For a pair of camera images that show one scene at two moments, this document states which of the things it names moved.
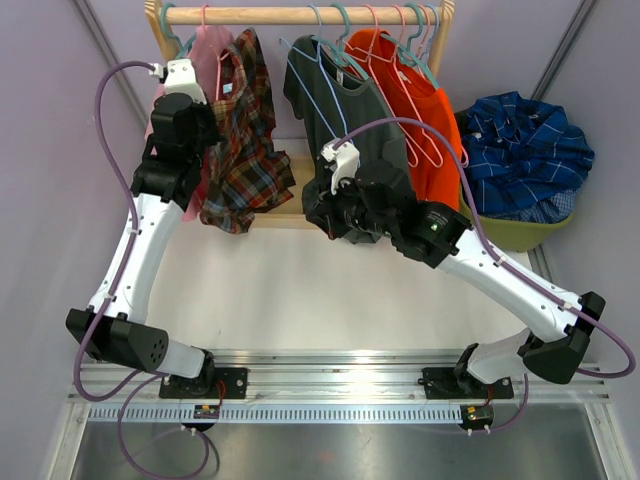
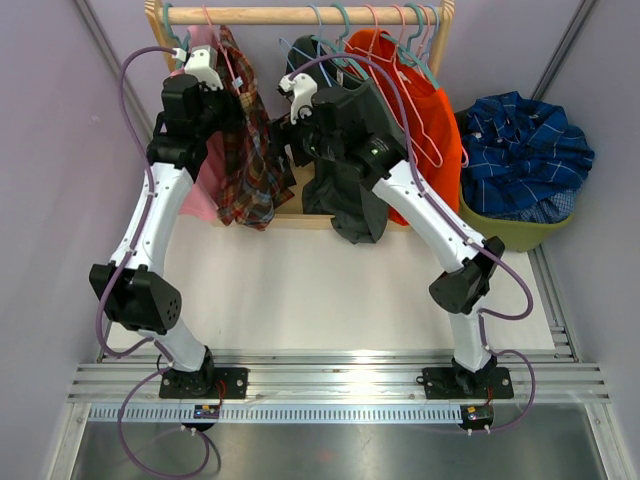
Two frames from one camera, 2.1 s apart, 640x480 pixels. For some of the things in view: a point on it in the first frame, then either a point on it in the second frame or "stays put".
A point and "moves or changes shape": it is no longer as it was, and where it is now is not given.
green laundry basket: x=508 y=233 stays put
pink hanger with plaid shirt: x=218 y=60 moves or changes shape
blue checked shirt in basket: x=552 y=209 stays put
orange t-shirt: x=432 y=159 stays put
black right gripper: x=326 y=213 -> x=282 y=133
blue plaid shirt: x=518 y=151 stays put
